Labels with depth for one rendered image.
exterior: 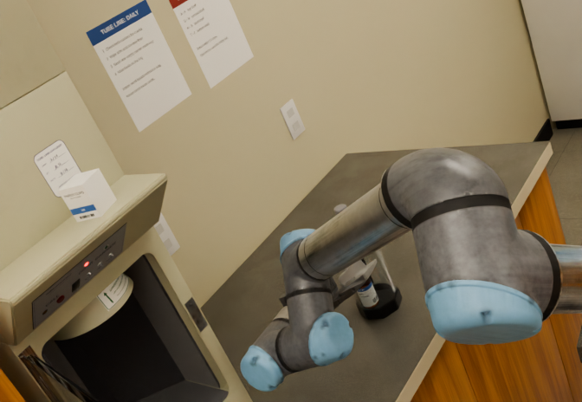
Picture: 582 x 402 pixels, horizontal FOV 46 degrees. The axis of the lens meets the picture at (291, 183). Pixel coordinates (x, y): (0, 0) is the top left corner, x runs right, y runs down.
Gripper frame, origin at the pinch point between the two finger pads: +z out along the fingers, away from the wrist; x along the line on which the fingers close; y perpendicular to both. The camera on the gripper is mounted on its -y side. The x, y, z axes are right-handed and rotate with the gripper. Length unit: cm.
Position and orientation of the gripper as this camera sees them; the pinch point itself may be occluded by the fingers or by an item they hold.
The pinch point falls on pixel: (348, 270)
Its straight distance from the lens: 140.1
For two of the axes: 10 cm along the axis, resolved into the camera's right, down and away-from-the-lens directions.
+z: 4.6, -4.4, 7.7
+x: -7.4, 2.8, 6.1
